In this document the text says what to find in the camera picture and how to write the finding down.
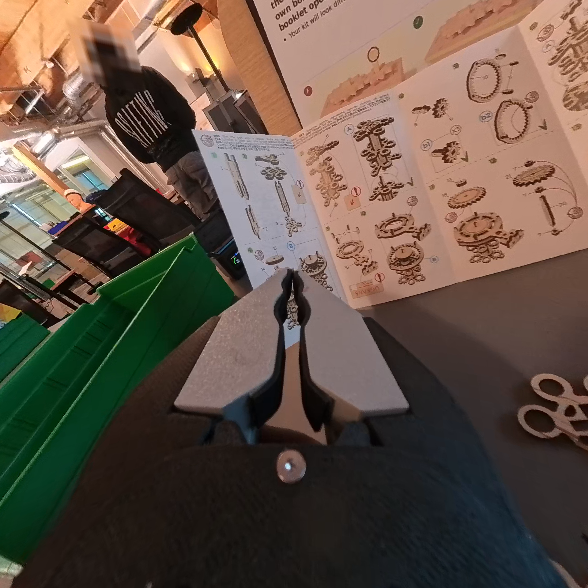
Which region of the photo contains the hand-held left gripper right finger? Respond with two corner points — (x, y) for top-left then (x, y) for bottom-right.
(292, 270), (410, 433)

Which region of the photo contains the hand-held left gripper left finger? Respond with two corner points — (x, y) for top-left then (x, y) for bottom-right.
(174, 269), (295, 444)

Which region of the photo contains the wooden flower-shaped ring part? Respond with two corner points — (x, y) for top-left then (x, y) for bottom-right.
(518, 373), (588, 454)

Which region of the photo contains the black power bank with display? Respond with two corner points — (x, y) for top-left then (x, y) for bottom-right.
(208, 246), (247, 280)

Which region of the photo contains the green plastic bin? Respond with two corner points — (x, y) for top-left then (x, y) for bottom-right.
(0, 316), (50, 383)
(0, 232), (239, 568)

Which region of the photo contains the black office chair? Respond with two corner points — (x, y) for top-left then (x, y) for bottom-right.
(52, 215), (162, 279)
(89, 168), (205, 251)

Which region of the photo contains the folded paper instruction booklet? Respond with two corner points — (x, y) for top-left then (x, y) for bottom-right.
(192, 0), (588, 345)

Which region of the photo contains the small bust figure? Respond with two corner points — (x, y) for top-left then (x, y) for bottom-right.
(63, 188), (91, 213)

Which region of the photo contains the white instruction poster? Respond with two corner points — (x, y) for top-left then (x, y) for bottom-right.
(246, 0), (545, 126)

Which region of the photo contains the black floor lamp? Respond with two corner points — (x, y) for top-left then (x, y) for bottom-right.
(171, 2), (230, 92)

